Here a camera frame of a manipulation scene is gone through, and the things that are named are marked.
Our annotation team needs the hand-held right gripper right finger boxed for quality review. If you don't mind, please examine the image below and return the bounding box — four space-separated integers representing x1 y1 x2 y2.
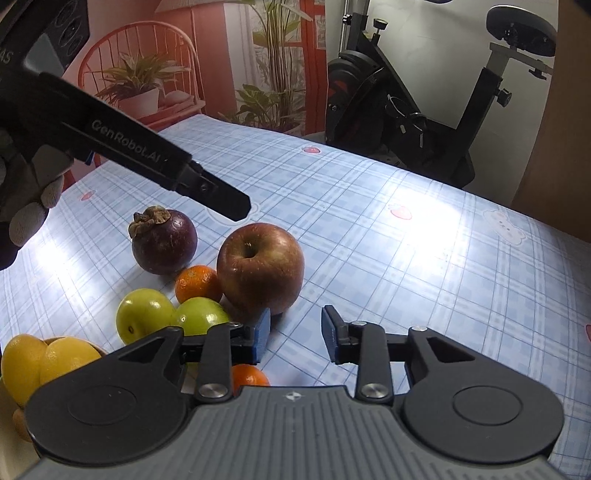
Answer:
322 305 485 404

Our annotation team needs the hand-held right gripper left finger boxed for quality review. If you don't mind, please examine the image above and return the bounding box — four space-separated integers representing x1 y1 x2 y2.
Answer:
99 308 271 403

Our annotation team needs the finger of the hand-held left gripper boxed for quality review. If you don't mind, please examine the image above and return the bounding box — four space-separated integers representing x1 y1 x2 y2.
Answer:
178 159 252 222

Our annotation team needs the small orange tangerine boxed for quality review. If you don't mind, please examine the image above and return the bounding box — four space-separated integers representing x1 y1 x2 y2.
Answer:
174 264 223 305
231 363 271 393

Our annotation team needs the red apple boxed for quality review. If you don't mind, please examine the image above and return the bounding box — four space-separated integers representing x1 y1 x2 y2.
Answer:
216 223 305 317

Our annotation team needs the round green fruit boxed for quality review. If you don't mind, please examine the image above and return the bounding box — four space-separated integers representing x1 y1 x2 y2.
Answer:
172 296 230 337
115 288 176 346

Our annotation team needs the yellow lemon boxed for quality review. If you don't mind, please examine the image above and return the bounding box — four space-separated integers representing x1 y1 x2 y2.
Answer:
39 337 103 386
1 335 49 409

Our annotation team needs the beige bowl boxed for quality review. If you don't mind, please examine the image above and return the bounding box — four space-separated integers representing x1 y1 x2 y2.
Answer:
0 337 105 480

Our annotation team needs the person's left hand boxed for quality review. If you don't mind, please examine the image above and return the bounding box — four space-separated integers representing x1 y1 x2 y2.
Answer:
0 130 75 271

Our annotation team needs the dark purple mangosteen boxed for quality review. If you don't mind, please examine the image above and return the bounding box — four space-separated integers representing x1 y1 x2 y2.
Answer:
128 206 198 276

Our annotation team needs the blue plaid tablecloth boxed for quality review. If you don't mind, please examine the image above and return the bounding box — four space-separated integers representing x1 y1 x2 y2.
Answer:
0 115 591 462

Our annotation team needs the black exercise bike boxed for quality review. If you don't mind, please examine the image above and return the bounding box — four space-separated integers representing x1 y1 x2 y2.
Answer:
323 0 559 190

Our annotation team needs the small tan fruit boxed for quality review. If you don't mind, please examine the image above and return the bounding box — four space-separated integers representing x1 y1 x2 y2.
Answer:
12 406 35 443

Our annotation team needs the wooden panel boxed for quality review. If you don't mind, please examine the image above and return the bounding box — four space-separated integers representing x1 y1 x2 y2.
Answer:
510 0 591 243

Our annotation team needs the printed wall backdrop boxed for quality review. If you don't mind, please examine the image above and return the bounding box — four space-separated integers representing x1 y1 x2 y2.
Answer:
60 0 328 144

